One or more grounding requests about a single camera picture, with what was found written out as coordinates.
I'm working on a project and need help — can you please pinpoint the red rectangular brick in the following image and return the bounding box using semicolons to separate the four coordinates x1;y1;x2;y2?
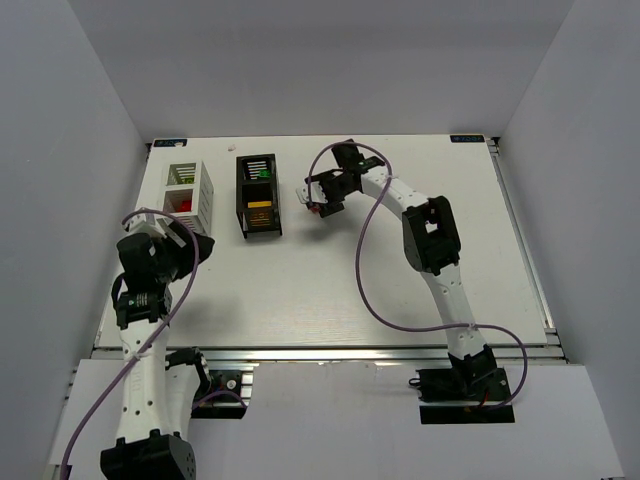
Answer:
175;200;192;213

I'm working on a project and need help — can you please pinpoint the yellow orange-slice round brick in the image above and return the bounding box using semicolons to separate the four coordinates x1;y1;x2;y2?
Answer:
247;209;274;231

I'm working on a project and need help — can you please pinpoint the orange rectangular brick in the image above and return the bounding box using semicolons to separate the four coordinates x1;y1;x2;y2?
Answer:
247;201;272;209

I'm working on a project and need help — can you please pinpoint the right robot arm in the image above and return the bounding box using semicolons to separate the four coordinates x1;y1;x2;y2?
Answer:
297;139;497;397

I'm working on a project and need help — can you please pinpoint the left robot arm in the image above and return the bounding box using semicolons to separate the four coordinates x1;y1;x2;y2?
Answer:
100;225;215;479

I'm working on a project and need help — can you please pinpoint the white slotted container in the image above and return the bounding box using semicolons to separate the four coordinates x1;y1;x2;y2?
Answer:
158;160;214;236

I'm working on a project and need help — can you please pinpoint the black slotted container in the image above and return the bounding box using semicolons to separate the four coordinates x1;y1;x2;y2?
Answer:
236;154;283;239

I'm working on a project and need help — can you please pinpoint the blue label right corner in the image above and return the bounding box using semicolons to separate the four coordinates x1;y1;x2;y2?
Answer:
449;134;485;143

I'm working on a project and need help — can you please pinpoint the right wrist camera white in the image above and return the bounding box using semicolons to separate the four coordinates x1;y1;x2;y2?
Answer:
296;181;327;206

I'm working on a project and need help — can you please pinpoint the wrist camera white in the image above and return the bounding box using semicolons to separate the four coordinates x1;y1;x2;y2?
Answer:
296;181;327;206
122;209;186;248

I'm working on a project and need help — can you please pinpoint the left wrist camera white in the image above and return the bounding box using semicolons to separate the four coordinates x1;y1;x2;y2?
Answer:
122;209;186;248

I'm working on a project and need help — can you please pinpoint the aluminium table rail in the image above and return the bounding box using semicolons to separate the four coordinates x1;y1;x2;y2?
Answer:
90;345;565;362

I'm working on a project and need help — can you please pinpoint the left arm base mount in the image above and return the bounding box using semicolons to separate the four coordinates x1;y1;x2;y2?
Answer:
165;347;247;420

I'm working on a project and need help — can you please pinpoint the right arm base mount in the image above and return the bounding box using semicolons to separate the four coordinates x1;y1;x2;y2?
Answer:
408;368;515;425

